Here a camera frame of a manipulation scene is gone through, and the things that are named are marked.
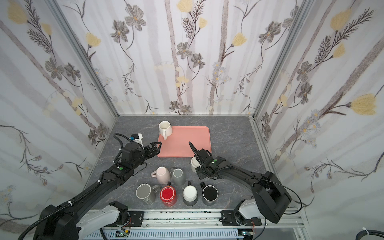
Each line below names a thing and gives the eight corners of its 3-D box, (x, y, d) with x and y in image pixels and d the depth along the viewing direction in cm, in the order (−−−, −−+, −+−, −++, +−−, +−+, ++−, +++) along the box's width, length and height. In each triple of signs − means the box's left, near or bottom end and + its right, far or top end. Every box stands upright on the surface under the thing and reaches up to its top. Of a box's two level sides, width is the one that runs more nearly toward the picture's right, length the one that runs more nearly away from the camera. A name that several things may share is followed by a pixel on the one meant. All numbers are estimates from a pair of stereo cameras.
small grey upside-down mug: (176, 188, 86) (175, 182, 78) (171, 180, 89) (169, 173, 81) (186, 181, 89) (185, 174, 80) (180, 173, 92) (179, 166, 83)
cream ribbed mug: (159, 140, 106) (156, 133, 100) (161, 127, 114) (159, 120, 108) (171, 140, 106) (169, 133, 100) (172, 127, 114) (171, 120, 108)
